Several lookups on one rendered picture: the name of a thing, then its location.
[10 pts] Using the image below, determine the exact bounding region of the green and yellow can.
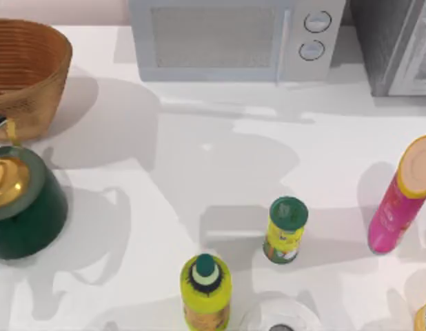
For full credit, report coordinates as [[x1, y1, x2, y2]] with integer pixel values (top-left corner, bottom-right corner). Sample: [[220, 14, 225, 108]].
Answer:
[[263, 196, 310, 265]]

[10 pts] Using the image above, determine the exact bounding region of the pale microwave oven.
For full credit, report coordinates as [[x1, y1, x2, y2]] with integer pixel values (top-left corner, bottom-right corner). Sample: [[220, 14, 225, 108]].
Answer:
[[127, 0, 347, 83]]

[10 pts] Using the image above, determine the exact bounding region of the yellow-green bottle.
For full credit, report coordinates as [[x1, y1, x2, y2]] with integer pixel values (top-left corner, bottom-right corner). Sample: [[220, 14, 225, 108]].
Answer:
[[179, 253, 232, 331]]

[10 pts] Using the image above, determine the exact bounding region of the microwave knob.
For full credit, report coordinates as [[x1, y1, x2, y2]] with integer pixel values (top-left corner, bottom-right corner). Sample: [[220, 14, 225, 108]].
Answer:
[[303, 10, 332, 34], [298, 39, 326, 62]]

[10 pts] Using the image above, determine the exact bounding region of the pink and yellow tube can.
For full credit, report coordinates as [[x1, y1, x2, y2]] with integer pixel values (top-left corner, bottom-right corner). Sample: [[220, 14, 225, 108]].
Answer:
[[367, 134, 426, 255]]

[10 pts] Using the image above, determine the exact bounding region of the green kettle with gold lid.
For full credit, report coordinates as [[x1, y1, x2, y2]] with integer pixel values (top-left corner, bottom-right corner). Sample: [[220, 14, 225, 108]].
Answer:
[[0, 119, 69, 261]]

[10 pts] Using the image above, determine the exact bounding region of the woven brown basket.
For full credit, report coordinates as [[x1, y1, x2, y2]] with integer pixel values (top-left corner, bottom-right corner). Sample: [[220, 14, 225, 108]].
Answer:
[[0, 19, 74, 142]]

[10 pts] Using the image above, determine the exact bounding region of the microwave door handle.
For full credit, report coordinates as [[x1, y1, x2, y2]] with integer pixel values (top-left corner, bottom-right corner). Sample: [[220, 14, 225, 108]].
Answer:
[[276, 9, 291, 87]]

